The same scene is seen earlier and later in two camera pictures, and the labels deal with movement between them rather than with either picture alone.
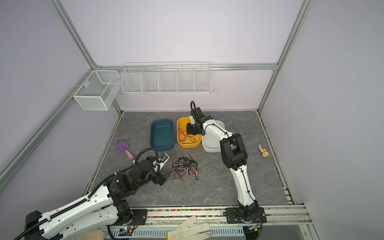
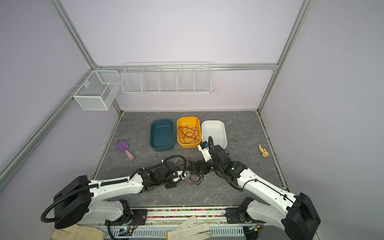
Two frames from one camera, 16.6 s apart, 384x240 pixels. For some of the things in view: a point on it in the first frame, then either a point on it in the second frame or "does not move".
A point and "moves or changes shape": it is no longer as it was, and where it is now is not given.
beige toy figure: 265,153 does not move
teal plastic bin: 162,134 does not move
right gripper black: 189,131 -> 203,164
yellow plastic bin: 185,140 does not move
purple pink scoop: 122,146 does not move
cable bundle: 181,166 moves or changes shape
